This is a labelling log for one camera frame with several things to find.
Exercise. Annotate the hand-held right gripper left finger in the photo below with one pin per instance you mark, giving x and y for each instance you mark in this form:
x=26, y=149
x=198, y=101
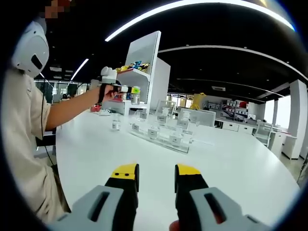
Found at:
x=120, y=195

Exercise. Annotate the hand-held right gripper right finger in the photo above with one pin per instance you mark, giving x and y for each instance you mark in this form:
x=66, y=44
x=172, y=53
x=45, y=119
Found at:
x=188, y=192

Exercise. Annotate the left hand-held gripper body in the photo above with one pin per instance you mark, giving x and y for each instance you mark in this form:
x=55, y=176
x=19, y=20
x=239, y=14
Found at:
x=109, y=76

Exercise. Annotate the clear acrylic reagent rack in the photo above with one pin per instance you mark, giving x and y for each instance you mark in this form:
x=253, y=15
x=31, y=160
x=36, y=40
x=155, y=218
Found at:
x=166, y=145

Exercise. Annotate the person's left hand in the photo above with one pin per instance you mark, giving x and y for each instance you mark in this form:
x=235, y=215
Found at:
x=110, y=93

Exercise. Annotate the person's right hand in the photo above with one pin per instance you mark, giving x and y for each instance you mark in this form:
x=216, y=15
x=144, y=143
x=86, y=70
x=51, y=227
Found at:
x=174, y=226

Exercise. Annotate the blue snack bag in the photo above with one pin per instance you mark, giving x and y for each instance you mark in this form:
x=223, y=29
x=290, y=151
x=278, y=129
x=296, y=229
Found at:
x=136, y=64

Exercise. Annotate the black yellow snack bag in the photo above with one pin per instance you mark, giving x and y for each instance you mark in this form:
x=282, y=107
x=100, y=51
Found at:
x=145, y=66

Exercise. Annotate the straight ceiling light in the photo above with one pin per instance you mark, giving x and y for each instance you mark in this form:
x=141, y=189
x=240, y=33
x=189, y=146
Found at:
x=79, y=69

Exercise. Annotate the red round container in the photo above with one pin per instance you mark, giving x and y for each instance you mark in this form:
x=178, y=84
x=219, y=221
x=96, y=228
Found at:
x=95, y=108

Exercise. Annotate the curved ceiling light strip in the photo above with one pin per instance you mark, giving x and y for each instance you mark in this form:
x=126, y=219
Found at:
x=113, y=35

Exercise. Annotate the white display shelf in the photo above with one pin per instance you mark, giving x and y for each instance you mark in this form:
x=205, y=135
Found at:
x=142, y=45

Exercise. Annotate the white office chair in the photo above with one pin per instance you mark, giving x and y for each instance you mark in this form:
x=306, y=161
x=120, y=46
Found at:
x=263, y=132
x=172, y=104

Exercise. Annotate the grey desk partition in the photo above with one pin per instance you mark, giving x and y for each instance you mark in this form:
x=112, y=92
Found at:
x=204, y=118

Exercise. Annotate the white office desk row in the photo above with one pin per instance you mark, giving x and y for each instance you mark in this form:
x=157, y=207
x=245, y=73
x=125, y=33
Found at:
x=240, y=127

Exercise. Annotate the white worn chest device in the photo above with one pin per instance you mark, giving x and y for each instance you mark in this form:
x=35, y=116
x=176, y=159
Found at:
x=29, y=53

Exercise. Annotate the ceiling air vent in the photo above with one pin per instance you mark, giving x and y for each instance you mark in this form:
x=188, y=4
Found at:
x=218, y=88

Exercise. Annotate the black open box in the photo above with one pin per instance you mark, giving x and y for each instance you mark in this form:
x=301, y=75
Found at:
x=46, y=140

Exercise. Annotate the storage shelves with boxes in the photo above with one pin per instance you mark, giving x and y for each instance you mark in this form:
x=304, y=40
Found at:
x=234, y=108

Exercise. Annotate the person in beige shirt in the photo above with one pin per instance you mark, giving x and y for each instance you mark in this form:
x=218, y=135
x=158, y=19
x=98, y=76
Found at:
x=21, y=120

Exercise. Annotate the yellow frame structure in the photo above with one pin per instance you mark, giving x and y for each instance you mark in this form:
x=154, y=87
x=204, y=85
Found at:
x=198, y=100

